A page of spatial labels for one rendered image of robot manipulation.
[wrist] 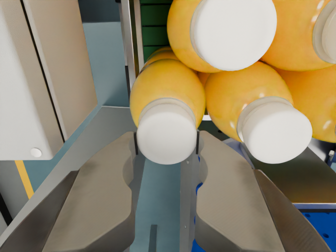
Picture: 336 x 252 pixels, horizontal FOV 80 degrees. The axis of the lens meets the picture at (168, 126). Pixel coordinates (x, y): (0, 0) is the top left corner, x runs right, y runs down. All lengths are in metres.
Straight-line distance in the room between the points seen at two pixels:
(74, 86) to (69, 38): 0.04
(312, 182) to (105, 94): 1.20
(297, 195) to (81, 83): 0.25
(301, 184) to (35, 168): 1.77
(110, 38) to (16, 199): 1.58
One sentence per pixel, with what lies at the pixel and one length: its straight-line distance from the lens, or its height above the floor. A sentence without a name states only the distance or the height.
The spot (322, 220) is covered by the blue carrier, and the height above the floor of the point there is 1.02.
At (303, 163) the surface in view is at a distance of 0.34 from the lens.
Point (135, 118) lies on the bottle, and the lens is 0.16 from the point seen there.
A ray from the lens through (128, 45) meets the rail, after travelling 0.23.
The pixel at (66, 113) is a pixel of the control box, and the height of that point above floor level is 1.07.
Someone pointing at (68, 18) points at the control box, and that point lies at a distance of 0.19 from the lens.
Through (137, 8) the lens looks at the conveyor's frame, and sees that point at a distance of 0.31.
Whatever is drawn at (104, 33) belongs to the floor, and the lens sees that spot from 1.26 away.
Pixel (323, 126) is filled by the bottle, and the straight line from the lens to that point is 0.20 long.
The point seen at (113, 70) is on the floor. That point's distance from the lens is 1.28.
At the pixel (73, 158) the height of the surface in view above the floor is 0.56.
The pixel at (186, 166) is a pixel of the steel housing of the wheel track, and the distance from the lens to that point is 0.43.
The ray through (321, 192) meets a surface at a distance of 0.30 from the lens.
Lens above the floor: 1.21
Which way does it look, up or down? 62 degrees down
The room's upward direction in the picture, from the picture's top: 179 degrees counter-clockwise
